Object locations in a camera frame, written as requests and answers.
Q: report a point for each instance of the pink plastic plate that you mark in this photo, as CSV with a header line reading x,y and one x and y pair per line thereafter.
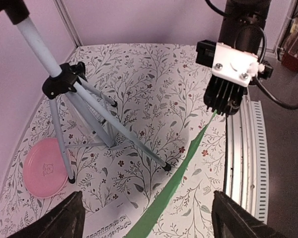
x,y
44,172

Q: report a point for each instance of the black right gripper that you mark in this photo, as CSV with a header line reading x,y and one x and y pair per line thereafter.
x,y
223,96

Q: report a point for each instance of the left aluminium frame post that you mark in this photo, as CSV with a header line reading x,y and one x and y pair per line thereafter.
x,y
68,23

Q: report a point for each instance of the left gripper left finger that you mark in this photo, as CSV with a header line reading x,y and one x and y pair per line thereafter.
x,y
66,220

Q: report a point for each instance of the white sheet music paper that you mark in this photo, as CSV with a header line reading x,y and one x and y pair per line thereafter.
x,y
112,221

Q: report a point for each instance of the green sheet music paper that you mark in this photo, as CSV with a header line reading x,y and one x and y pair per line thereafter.
x,y
143,227

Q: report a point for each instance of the brown wooden metronome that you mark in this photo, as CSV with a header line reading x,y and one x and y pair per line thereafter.
x,y
290,56

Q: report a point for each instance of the front aluminium rail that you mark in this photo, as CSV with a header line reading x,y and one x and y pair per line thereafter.
x,y
246,179

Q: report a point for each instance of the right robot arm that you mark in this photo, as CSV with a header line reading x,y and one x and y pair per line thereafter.
x,y
242,29

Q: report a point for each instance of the grey perforated music stand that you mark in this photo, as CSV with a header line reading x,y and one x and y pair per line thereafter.
x,y
68,80

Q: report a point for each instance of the white metronome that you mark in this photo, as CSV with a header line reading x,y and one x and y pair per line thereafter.
x,y
93,125

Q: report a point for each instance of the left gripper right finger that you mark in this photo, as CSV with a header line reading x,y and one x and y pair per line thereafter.
x,y
230,220

